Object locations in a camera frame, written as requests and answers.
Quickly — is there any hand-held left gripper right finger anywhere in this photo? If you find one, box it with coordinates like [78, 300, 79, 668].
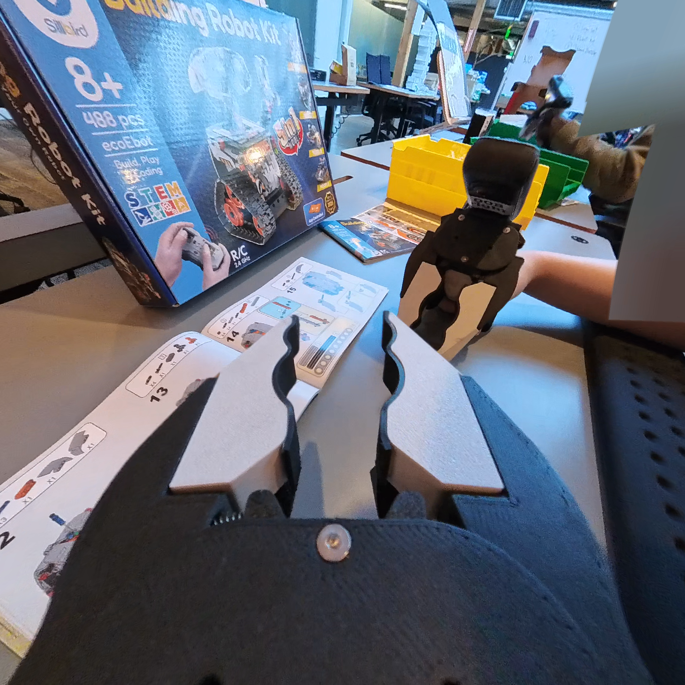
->
[372, 310, 504, 517]

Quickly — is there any blue robot kit box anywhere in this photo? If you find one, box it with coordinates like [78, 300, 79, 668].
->
[0, 0, 341, 309]

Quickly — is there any whiteboard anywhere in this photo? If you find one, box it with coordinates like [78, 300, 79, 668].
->
[503, 11, 611, 113]

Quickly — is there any white standing board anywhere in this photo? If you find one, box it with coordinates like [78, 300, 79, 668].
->
[412, 0, 472, 124]

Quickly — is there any brown cardboard cutout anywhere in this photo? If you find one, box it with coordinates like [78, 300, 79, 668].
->
[503, 45, 577, 113]

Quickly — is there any grey desk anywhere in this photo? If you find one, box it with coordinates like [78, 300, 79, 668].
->
[0, 139, 621, 685]

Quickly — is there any open instruction manual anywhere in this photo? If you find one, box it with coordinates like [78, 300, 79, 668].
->
[0, 257, 389, 656]

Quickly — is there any person's right forearm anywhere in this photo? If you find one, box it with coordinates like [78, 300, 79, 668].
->
[512, 252, 685, 349]

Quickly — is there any green plastic bin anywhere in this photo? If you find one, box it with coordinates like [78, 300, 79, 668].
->
[487, 118, 589, 209]

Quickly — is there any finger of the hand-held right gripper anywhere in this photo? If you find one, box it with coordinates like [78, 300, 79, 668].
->
[433, 283, 512, 360]
[401, 260, 451, 335]

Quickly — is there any blue instruction booklet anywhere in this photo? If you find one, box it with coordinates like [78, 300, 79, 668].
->
[319, 204, 440, 263]

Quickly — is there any yellow plastic bin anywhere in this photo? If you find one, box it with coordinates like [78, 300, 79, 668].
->
[388, 134, 549, 231]

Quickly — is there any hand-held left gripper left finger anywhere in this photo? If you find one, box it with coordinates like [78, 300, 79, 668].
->
[172, 315, 304, 518]

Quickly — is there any robot sticker sheet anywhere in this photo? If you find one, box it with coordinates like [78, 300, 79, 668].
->
[359, 204, 442, 249]

